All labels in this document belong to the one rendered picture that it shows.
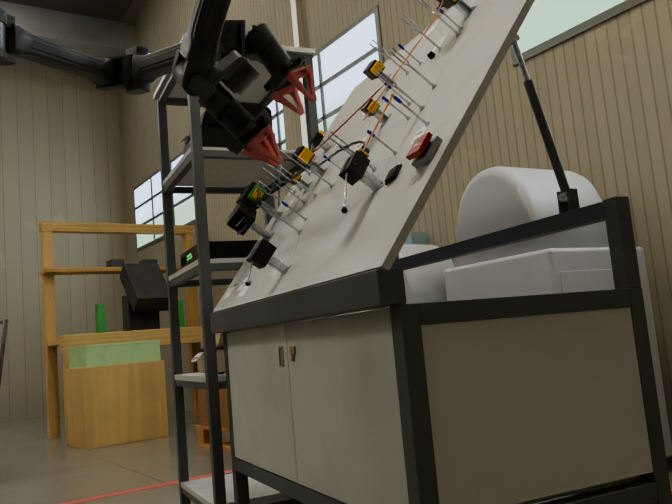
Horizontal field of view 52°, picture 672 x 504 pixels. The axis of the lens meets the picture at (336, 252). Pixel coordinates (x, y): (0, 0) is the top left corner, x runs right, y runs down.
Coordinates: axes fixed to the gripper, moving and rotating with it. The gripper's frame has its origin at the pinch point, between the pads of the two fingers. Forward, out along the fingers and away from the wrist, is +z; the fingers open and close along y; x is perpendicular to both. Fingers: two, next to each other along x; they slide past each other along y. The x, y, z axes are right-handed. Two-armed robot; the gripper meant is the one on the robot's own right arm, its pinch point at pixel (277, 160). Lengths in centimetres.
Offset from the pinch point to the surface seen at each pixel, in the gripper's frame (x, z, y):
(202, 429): -86, 112, 410
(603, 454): 9, 86, -18
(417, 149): -9.9, 17.4, -20.9
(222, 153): -56, -13, 89
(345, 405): 24, 46, 12
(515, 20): -45, 15, -33
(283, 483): 29, 60, 57
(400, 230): 7.7, 24.0, -20.6
